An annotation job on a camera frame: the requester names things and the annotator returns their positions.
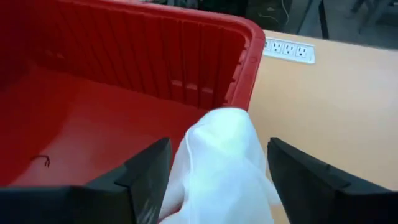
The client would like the small black wire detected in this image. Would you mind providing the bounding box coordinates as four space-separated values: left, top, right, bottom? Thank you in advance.
30 154 51 168

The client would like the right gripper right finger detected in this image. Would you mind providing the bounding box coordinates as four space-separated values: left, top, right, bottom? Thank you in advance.
267 137 398 224

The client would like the white power strip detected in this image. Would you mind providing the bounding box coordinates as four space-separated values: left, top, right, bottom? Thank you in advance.
262 37 316 65

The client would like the tan wooden desk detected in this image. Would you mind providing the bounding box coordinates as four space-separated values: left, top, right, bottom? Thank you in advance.
247 29 398 224

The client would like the small white cloth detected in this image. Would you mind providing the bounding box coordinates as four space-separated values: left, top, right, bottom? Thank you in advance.
157 107 282 224

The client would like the red plastic laundry bin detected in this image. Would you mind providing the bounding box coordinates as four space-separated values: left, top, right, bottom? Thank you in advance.
0 0 266 224

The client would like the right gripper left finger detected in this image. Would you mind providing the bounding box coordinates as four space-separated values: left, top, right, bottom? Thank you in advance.
0 137 173 224

